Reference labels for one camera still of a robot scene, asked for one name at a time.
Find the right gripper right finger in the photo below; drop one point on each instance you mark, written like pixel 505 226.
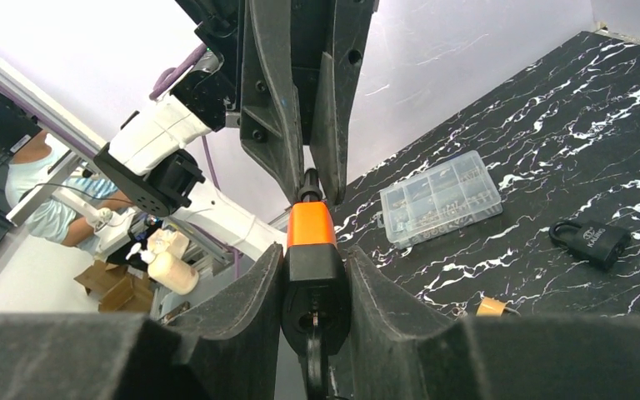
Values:
pixel 403 349

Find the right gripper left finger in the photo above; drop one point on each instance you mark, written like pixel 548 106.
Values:
pixel 224 348

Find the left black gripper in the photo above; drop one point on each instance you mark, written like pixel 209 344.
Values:
pixel 278 69

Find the small brass padlock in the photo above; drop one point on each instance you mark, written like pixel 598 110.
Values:
pixel 487 307

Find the orange padlock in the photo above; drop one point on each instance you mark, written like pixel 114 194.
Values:
pixel 316 308

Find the black padlock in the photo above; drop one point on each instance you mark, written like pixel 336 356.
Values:
pixel 599 244

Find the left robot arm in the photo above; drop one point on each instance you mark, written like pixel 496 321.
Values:
pixel 149 162

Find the cream plastic bottle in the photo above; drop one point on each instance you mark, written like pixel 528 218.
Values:
pixel 167 269

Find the cardboard box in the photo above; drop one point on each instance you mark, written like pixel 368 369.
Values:
pixel 118 288

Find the clear plastic screw box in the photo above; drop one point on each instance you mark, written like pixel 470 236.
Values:
pixel 450 196

